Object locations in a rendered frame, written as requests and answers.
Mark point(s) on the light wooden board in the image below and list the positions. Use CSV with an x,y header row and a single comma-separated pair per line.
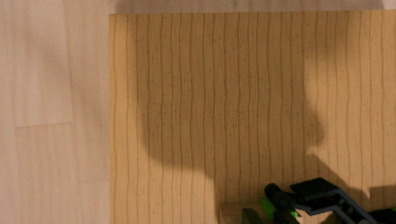
x,y
209,108

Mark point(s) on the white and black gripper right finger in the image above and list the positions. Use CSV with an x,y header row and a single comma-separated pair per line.
x,y
284,216

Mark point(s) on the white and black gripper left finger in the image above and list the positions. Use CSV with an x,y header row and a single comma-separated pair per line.
x,y
250,217

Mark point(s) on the small wooden block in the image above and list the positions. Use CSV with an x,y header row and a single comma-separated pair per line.
x,y
232,213

